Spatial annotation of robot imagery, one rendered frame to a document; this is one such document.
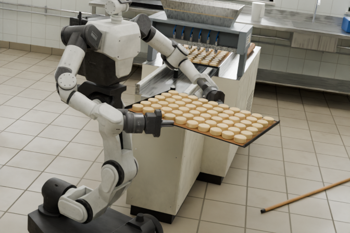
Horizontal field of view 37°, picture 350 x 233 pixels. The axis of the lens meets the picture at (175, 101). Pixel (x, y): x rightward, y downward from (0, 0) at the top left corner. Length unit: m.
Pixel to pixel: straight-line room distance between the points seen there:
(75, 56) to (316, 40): 4.20
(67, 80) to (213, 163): 1.93
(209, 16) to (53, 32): 3.85
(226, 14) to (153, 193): 1.31
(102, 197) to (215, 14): 1.56
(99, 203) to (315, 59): 4.51
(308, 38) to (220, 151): 2.61
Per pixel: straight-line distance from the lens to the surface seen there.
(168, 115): 2.33
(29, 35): 7.42
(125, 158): 2.73
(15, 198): 3.71
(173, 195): 3.35
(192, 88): 3.18
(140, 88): 3.14
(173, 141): 3.20
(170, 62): 2.87
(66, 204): 3.01
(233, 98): 3.77
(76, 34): 2.42
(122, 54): 2.55
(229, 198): 3.88
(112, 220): 3.15
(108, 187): 2.76
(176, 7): 3.77
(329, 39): 6.21
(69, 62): 2.34
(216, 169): 3.98
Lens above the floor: 1.81
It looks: 18 degrees down
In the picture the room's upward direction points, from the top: 6 degrees clockwise
